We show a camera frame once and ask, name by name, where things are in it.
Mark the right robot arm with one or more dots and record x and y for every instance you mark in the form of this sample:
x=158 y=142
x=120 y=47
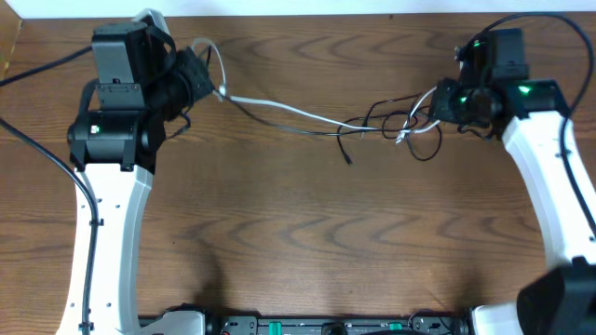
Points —
x=531 y=118

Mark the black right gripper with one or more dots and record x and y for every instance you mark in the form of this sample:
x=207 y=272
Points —
x=445 y=100

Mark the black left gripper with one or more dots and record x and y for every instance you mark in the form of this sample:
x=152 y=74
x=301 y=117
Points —
x=195 y=74

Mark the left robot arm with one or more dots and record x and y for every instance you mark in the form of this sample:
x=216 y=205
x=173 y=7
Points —
x=143 y=81

